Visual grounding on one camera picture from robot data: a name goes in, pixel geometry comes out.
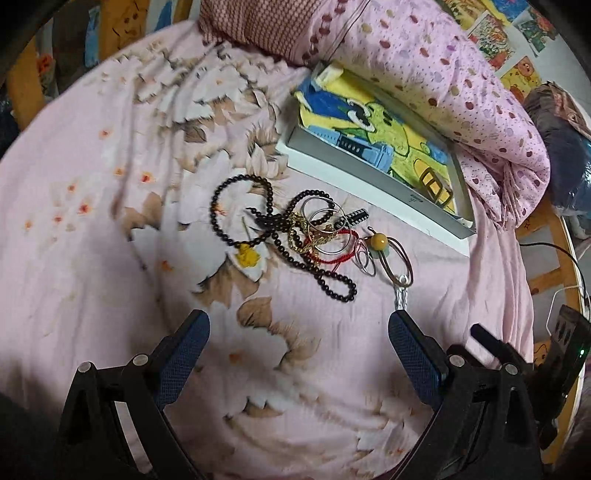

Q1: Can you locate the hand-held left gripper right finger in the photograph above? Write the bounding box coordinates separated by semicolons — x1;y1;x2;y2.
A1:
388;310;543;480

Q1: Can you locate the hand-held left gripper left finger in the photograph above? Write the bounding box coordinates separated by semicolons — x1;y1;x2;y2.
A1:
58;310;211;480

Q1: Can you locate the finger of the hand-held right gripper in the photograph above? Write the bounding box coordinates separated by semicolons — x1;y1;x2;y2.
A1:
470;323;532;370

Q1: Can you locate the thin wire hoop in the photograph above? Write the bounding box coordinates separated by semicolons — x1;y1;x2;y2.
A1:
355;237;378;278

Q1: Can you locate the yellow flower hair pin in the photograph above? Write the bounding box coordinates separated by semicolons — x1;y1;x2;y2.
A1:
233;217;262;268

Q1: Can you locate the brown cord yellow bead necklace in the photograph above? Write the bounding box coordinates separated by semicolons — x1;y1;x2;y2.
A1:
362;227;414;310

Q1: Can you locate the silver bangle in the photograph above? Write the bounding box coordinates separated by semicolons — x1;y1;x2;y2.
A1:
311;226;358;257
308;207;347;234
301;195;338;228

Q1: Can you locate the black bead necklace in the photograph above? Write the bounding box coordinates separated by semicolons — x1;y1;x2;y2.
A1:
210;168;358;303

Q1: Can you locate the gold chain bracelet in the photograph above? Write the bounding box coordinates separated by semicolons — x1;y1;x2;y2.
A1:
288;215;338;254

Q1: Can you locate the grey and white box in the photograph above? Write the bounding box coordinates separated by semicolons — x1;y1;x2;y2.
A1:
276;60;476;257

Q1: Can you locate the pink floral bed sheet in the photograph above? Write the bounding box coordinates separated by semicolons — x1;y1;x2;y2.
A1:
0;21;536;480

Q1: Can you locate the blue plastic-wrapped bundle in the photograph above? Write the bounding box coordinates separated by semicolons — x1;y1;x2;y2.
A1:
524;80;591;217

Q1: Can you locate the yellow frog drawing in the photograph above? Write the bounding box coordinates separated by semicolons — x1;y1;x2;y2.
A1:
293;76;458;213

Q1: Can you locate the pink spotted folded quilt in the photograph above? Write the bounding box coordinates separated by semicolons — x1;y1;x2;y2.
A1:
305;0;552;232

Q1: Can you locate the white paper slip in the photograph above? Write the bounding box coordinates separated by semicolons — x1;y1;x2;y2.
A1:
316;64;345;86

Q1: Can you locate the red checked pillow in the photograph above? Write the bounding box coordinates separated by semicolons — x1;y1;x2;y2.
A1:
198;0;333;65

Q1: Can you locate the white cable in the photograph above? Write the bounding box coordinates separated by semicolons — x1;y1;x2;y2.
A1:
531;284;589;333

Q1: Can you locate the black cable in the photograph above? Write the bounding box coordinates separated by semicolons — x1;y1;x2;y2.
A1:
519;240;587;296

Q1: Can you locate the group of wall drawings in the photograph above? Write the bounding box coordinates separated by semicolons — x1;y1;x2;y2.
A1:
445;0;561;100

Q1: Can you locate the wooden bed frame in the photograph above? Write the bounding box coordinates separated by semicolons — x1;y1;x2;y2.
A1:
9;0;589;464

